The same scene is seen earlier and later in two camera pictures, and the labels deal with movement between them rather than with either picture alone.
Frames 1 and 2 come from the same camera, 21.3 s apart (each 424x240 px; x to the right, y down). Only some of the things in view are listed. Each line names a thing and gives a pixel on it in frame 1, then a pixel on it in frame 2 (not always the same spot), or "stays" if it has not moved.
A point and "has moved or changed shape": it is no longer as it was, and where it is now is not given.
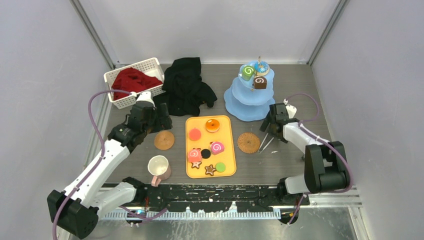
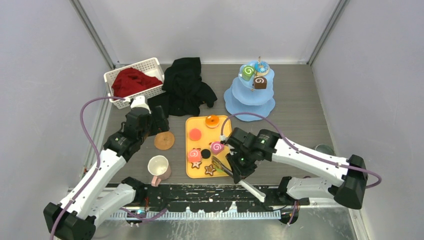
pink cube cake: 216,147 stays
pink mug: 159,167 stays
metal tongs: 260,152 has moved or changed shape
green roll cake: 247,72 stays
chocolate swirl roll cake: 260,82 stays
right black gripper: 265,125 → 239,172
